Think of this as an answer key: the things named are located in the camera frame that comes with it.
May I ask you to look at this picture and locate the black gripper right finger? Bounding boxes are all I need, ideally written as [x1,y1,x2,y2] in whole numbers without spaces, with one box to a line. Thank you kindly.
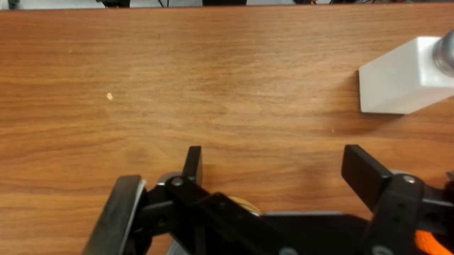
[340,143,454,255]

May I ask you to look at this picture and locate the white salt shaker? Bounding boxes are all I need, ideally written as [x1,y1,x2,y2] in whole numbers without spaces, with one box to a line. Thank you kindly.
[357,30,454,116]

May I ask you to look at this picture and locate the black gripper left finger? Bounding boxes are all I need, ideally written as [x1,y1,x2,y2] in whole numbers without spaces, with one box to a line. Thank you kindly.
[134,145,286,255]

